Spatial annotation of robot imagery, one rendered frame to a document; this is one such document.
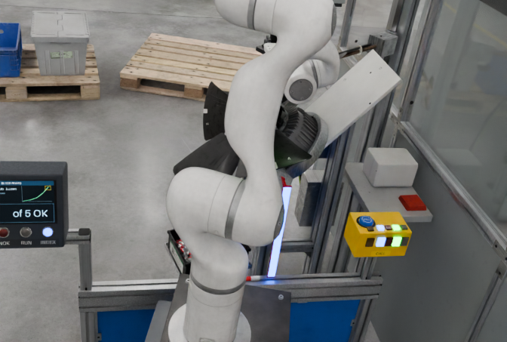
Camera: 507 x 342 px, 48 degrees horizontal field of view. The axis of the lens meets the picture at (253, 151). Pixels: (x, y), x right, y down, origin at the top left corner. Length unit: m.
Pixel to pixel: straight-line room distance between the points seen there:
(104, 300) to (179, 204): 0.67
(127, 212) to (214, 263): 2.23
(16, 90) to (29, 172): 3.12
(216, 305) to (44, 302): 1.74
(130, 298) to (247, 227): 0.70
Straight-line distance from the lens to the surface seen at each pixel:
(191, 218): 1.09
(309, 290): 1.77
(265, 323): 1.41
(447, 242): 2.18
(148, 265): 3.01
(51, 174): 1.42
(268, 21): 1.03
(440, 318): 2.27
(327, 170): 2.16
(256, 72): 1.02
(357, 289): 1.82
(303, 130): 1.90
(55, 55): 4.55
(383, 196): 2.20
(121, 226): 3.25
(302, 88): 1.43
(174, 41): 5.42
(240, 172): 1.63
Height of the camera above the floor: 2.04
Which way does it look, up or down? 31 degrees down
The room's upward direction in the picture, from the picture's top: 8 degrees clockwise
